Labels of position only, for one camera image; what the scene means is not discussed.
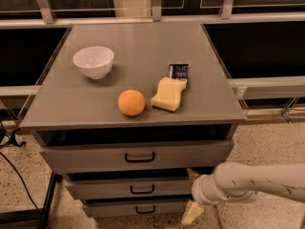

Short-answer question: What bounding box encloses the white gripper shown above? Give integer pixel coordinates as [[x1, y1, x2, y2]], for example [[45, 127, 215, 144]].
[[181, 168, 221, 225]]

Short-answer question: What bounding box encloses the grey drawer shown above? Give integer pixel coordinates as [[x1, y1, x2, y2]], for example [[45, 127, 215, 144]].
[[83, 195, 191, 218], [40, 140, 234, 174], [67, 177, 191, 199]]

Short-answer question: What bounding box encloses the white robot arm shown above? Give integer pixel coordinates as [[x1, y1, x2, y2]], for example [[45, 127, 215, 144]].
[[181, 161, 305, 225]]

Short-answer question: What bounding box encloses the grey drawer cabinet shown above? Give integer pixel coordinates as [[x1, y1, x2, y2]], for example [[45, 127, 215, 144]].
[[22, 23, 244, 218]]

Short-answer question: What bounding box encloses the yellow sponge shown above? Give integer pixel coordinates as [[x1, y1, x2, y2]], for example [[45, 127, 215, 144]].
[[151, 77, 186, 112]]

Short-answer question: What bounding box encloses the orange fruit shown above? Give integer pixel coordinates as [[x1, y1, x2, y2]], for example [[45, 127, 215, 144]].
[[118, 90, 145, 116]]

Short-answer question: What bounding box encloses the dark blue snack packet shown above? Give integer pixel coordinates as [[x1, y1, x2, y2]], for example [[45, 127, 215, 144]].
[[169, 64, 189, 83]]

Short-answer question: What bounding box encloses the black metal stand leg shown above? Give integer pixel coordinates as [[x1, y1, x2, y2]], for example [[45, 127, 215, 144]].
[[0, 173, 62, 229]]

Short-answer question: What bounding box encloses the white ceramic bowl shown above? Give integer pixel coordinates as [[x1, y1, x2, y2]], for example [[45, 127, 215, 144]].
[[72, 46, 114, 79]]

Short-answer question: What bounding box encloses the metal window railing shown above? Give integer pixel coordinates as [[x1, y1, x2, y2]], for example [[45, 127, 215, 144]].
[[0, 0, 305, 124]]

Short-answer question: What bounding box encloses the black floor cable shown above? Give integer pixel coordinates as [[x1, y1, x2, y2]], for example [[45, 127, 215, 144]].
[[0, 119, 41, 212]]

